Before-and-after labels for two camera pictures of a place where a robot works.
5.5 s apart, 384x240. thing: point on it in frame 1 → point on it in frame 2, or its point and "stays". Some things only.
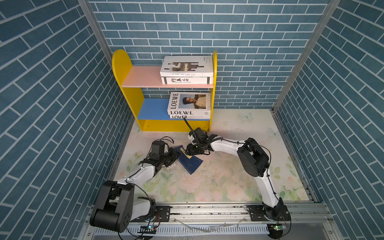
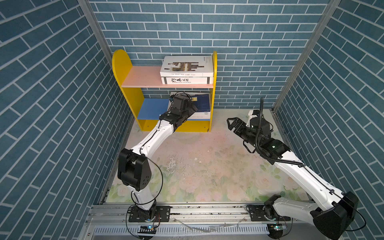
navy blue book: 191,162 → 203,102
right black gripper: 189,151 → 240,127
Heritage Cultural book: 187,80 stays
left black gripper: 174,156 → 190,110
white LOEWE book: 189,103 stays
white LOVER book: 191,116 stays
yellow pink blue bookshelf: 152,114 stays
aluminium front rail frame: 224,222 stays
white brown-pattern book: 190,66 stays
